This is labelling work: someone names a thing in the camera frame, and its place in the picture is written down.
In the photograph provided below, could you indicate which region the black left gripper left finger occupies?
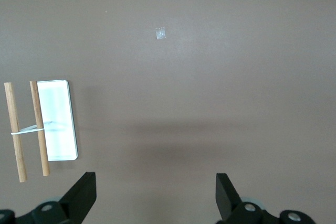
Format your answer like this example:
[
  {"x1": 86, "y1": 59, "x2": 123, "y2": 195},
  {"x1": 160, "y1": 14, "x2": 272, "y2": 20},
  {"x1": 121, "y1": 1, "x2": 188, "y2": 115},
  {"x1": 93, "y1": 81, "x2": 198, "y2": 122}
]
[{"x1": 0, "y1": 172, "x2": 97, "y2": 224}]

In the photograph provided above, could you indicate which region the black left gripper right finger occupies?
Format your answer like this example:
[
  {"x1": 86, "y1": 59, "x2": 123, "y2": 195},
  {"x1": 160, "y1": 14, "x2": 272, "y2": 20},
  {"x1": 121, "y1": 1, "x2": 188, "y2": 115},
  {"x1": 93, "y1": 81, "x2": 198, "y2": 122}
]
[{"x1": 215, "y1": 173, "x2": 314, "y2": 224}]

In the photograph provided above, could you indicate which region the white rubber band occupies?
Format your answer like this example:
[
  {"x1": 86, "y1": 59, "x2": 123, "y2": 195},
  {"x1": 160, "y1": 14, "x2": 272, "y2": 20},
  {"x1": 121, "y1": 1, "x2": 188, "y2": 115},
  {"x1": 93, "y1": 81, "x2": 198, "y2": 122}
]
[{"x1": 10, "y1": 125, "x2": 45, "y2": 136}]

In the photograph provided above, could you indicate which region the white rectangular tray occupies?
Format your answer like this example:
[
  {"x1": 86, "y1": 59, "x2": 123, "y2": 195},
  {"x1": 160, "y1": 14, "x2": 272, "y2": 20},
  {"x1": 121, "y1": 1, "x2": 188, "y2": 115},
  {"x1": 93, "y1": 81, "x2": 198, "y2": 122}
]
[{"x1": 36, "y1": 79, "x2": 79, "y2": 162}]

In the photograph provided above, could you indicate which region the wooden dowel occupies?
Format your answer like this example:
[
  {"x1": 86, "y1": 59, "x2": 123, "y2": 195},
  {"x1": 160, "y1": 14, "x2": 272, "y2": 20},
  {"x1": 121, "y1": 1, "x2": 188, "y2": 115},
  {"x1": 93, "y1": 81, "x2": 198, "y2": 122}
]
[
  {"x1": 29, "y1": 81, "x2": 50, "y2": 177},
  {"x1": 4, "y1": 82, "x2": 28, "y2": 183}
]

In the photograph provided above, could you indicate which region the clear tape piece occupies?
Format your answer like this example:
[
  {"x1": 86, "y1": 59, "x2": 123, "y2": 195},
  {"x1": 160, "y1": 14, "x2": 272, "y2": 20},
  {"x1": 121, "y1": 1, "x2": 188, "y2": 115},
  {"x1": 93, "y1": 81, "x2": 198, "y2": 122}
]
[{"x1": 155, "y1": 27, "x2": 167, "y2": 40}]

